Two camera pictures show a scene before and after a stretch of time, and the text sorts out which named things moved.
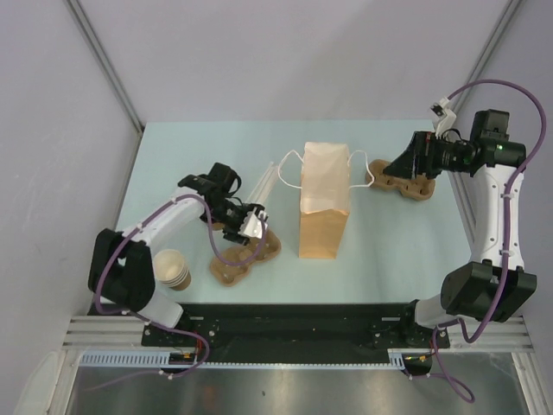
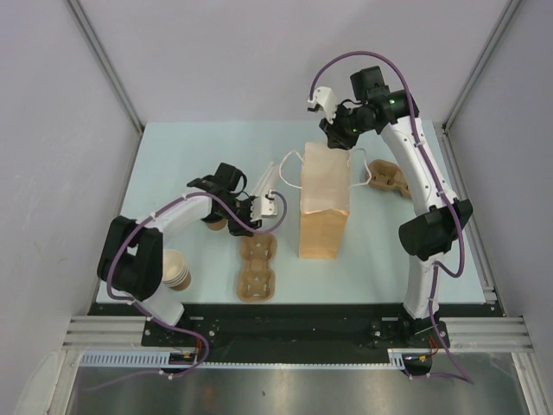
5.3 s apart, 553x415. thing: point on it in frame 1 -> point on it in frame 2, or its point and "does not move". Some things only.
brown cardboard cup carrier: x=232 y=264 -> x=257 y=279
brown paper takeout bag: x=324 y=199 does not move
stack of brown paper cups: x=172 y=270 does not move
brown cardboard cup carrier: x=418 y=188 does not move
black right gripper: x=419 y=158 -> x=335 y=138
